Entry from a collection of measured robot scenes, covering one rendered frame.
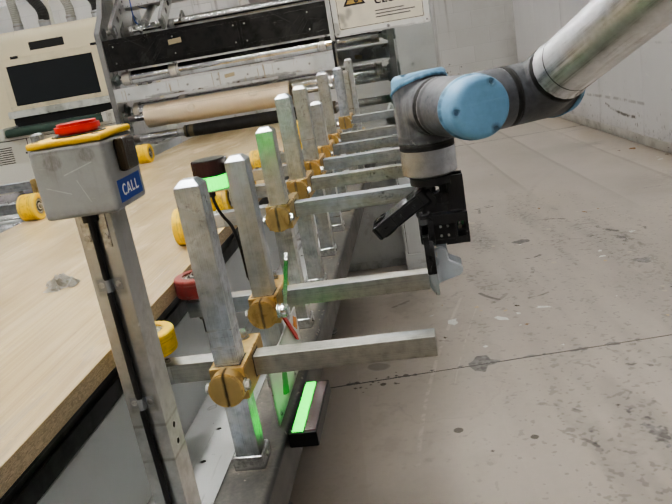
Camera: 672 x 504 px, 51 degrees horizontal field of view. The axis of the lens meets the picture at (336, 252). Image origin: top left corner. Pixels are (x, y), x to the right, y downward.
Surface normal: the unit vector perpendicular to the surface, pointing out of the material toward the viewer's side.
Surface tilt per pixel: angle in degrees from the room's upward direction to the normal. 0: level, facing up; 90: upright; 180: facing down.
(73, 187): 90
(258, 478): 0
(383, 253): 90
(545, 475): 0
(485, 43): 90
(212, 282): 90
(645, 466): 0
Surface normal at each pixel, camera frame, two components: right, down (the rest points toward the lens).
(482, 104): 0.30, 0.22
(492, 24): 0.01, 0.29
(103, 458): 0.98, -0.13
